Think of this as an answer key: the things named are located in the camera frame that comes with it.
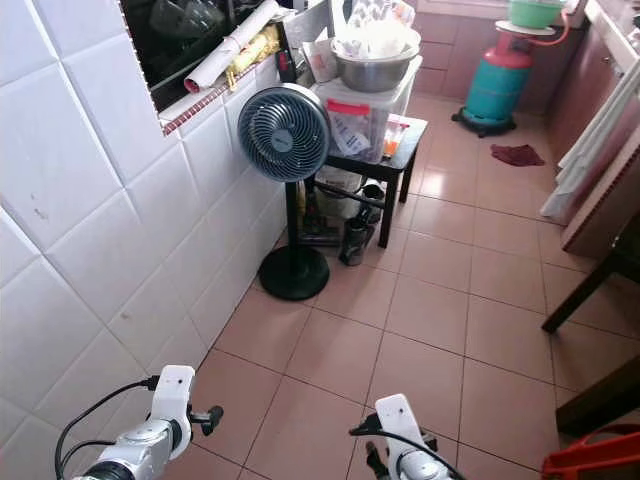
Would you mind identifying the red plastic basket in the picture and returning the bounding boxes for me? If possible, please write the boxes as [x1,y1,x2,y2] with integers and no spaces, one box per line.
[541,424,640,480]

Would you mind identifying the black handheld vacuum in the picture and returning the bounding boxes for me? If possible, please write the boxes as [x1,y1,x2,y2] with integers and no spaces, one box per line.
[335,180,383,267]

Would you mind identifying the dark wooden stool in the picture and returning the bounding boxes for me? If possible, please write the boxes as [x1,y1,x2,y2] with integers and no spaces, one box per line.
[554,354,640,437]

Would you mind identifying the small black side table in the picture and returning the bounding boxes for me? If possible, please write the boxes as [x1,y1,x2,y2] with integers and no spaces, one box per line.
[300,115,429,249]

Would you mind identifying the orange bottle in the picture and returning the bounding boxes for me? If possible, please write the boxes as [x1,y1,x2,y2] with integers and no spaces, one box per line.
[382,122,403,158]

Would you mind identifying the clear plastic storage box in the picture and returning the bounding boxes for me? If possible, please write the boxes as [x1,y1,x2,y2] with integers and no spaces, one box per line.
[315,74,417,164]

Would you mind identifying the dark wooden table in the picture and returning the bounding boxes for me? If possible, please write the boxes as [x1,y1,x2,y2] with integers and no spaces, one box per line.
[541,125,640,334]

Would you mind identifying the dark red floor cloth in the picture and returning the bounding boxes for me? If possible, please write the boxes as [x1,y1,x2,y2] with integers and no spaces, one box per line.
[490,144,546,168]

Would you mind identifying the white rolled paper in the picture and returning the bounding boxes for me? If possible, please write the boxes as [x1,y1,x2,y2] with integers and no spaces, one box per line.
[185,0,286,94]

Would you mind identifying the yellow packet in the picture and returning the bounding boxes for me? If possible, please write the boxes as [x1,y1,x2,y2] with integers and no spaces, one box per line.
[226,25,281,81]

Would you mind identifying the white hanging towel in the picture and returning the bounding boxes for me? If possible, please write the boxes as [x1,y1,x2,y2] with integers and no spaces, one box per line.
[540,62,640,223]

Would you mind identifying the large steel bowl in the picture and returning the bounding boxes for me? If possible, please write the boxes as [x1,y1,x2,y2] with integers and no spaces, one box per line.
[331,42,422,93]

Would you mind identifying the teal gas cylinder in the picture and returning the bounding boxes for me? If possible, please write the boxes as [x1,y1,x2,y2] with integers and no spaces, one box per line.
[451,30,534,139]

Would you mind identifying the white plastic bags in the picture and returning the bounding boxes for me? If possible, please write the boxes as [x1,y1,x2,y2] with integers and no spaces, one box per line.
[335,0,419,59]

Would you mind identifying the brown kitchen cabinet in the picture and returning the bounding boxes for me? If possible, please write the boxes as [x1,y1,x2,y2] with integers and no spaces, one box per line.
[545,0,640,166]

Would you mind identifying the white plate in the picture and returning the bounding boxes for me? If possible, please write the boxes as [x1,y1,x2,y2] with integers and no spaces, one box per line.
[494,19,559,38]

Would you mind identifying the green plastic bowl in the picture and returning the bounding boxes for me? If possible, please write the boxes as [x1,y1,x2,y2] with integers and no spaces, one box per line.
[507,0,567,29]

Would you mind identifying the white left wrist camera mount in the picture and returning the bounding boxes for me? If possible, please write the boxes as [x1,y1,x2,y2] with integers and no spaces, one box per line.
[149,365,196,431]

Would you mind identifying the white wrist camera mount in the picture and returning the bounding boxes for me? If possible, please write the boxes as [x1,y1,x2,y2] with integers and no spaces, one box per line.
[149,365,196,431]
[374,393,430,457]

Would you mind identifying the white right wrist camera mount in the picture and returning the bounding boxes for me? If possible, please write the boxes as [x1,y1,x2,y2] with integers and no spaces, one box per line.
[374,393,430,457]

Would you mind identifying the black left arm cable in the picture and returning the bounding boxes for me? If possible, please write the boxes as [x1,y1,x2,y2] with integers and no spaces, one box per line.
[54,376,160,476]

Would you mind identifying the black pedestal fan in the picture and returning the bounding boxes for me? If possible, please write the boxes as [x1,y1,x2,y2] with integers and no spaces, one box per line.
[237,84,333,302]

